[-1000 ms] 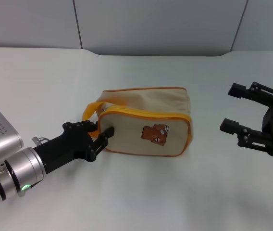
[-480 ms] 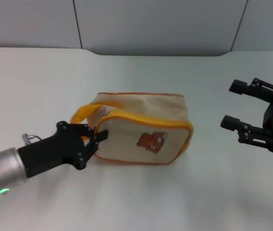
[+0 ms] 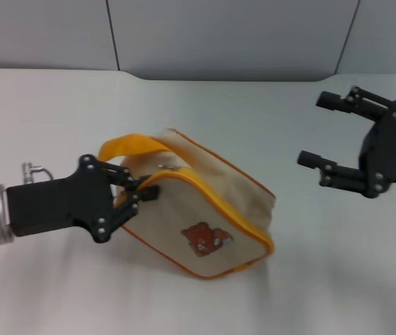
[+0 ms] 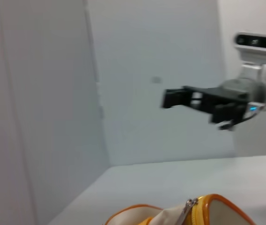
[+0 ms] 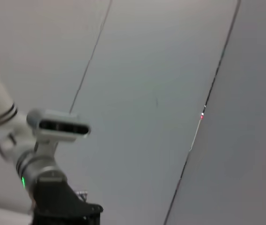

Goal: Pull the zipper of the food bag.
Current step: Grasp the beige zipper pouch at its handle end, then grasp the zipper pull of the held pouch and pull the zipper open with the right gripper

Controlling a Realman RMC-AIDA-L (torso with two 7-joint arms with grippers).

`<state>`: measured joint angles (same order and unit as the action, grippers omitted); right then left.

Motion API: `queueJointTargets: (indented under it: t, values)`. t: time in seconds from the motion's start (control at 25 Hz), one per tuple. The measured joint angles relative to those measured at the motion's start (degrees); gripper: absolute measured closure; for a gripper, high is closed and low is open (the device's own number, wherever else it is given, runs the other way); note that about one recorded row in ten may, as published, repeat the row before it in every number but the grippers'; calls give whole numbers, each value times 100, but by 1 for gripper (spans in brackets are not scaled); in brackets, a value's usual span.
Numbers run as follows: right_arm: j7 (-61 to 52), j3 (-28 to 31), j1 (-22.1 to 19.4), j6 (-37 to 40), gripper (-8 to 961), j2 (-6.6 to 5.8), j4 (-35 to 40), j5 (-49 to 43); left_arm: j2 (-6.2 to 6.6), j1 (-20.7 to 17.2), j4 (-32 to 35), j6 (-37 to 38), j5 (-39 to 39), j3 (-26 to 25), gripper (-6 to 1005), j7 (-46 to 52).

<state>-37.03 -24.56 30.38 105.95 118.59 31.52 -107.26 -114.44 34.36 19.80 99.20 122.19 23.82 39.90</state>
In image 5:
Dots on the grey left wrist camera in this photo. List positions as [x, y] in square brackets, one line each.
[60, 127]

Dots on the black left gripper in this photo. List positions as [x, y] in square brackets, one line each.
[58, 206]

